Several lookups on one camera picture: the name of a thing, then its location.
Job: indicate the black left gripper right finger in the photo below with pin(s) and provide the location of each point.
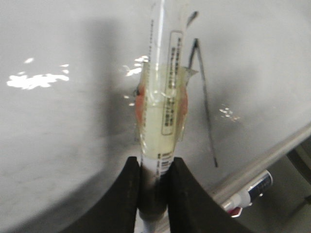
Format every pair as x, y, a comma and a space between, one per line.
191, 209

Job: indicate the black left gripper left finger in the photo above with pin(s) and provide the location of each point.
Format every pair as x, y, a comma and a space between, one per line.
116, 211

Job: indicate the white marker with red magnet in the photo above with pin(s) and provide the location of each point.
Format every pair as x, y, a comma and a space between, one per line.
161, 106

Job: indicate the white whiteboard with aluminium frame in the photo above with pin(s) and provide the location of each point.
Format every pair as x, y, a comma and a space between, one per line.
68, 71

